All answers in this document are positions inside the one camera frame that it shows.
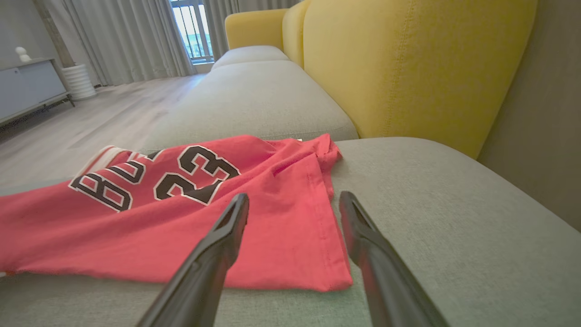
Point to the wide grey curtain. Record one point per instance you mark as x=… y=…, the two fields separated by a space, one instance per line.
x=127 y=41

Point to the small white figurine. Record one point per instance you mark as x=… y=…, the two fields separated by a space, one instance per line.
x=22 y=54

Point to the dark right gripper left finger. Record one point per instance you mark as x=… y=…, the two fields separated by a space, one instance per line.
x=204 y=281

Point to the white ribbed floor vase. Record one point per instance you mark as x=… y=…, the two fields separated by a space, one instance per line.
x=79 y=81

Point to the small yellow sofa back cushion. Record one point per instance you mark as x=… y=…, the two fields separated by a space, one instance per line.
x=294 y=32

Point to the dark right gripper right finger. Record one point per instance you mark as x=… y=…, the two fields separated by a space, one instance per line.
x=390 y=290

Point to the large yellow sofa back cushion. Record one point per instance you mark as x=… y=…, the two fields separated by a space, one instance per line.
x=408 y=68

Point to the brown wooden post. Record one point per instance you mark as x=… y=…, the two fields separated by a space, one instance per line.
x=54 y=32

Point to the grey low sideboard cabinet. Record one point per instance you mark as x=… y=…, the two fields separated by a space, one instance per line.
x=27 y=88

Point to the short grey sofa seat cushion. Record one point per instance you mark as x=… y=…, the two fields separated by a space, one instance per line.
x=249 y=54

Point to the large grey sofa ottoman cushion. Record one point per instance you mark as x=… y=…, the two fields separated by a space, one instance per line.
x=454 y=254

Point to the red jersey shirt with print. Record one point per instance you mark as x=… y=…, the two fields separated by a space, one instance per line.
x=113 y=240

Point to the yellow sofa end cushion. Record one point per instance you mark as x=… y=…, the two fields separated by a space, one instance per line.
x=254 y=27

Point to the balcony window with railing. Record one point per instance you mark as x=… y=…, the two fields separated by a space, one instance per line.
x=193 y=32

